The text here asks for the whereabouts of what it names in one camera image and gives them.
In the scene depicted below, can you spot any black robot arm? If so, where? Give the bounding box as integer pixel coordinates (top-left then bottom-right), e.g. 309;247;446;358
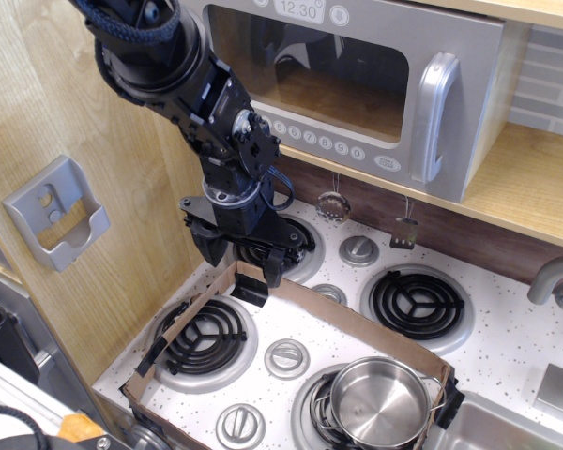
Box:
76;1;306;287

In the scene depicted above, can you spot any silver stove knob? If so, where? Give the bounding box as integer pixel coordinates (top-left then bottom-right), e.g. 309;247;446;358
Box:
215;403;266;450
264;338;311;380
339;235;379;267

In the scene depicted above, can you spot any wooden shelf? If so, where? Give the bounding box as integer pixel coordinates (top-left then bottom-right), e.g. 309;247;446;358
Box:
281;123;563;247

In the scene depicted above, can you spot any stainless steel pot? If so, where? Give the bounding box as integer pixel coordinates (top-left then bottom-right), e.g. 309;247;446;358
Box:
329;356;446;449

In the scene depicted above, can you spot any silver back stove knob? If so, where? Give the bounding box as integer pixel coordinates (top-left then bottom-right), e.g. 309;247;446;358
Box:
339;235;379;267

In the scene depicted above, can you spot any front right coil burner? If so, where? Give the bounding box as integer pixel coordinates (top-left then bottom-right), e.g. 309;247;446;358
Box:
290;364;357;450

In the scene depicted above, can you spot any silver toy microwave door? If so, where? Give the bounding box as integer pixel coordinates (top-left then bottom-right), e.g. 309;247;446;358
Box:
188;1;506;197

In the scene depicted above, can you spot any back right coil burner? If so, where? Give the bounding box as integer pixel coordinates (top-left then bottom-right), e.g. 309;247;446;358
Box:
358;264;475;355

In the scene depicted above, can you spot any coil burner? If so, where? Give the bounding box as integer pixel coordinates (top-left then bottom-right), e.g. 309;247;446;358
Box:
155;295;259;395
231;214;326;284
290;364;357;450
358;264;475;355

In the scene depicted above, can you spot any grey faucet handle block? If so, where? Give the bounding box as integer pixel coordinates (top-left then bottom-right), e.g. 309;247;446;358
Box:
534;364;563;416

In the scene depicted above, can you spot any silver sink faucet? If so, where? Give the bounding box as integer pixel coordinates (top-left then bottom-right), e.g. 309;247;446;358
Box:
527;257;563;309

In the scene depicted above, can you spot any hanging small metal spatula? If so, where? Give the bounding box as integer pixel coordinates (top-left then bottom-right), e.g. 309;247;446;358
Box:
389;196;418;250

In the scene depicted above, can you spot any brown cardboard barrier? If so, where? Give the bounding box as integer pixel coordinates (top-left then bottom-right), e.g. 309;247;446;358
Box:
122;262;458;449

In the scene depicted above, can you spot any silver front stove knob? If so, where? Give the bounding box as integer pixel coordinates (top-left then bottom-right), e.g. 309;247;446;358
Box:
215;403;266;450

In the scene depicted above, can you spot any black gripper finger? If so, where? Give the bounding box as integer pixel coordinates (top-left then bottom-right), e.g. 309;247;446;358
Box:
263;247;285;288
190;223;227;266

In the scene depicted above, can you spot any small middle stove knob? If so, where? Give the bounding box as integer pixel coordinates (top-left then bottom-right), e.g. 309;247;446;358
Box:
312;283;347;306

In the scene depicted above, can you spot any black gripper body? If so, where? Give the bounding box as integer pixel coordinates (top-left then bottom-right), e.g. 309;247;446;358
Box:
179;180;308;248

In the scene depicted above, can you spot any front left coil burner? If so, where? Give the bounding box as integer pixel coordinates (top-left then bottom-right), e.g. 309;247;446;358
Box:
155;295;259;395

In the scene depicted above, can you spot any hanging round metal strainer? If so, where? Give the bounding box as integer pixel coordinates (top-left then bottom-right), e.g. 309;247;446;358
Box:
315;172;352;224

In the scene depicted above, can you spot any silver centre stove knob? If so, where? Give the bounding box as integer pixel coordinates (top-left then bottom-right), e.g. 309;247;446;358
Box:
264;338;311;380

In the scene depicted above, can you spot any grey wall-mounted holder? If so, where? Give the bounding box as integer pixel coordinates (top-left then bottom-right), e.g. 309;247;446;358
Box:
3;155;110;272

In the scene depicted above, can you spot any back left coil burner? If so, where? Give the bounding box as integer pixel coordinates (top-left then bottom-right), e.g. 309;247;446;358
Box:
231;214;326;284

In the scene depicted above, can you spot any silver microwave door handle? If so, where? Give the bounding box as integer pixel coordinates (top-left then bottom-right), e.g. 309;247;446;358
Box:
409;52;460;184

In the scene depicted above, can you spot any stainless steel sink basin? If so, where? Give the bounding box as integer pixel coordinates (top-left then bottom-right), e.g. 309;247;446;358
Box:
423;392;563;450

